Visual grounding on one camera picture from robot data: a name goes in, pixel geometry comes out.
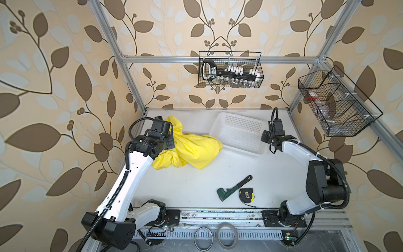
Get white plastic basket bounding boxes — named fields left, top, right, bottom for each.
left=209, top=112, right=268, bottom=156

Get yellow trousers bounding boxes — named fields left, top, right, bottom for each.
left=152, top=116, right=222, bottom=170

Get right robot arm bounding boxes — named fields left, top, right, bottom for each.
left=261, top=118, right=350, bottom=227

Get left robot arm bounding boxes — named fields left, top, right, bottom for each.
left=77, top=117, right=175, bottom=252

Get red item in basket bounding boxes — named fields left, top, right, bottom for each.
left=306, top=92, right=319, bottom=102

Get black tape measure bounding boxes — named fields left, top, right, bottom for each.
left=239, top=188, right=255, bottom=204

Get black socket set holder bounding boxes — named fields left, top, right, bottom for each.
left=200, top=59, right=262, bottom=81

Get grey tape roll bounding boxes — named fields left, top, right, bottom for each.
left=216, top=223, right=239, bottom=250

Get black wire basket right wall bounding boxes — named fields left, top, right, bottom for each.
left=298, top=65, right=383, bottom=137

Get black wire basket wall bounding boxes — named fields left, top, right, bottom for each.
left=298, top=65, right=383, bottom=137
left=198, top=50, right=264, bottom=88

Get black wire basket back wall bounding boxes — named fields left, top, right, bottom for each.
left=198, top=50, right=264, bottom=88

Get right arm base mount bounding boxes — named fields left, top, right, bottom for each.
left=261, top=210, right=307, bottom=228

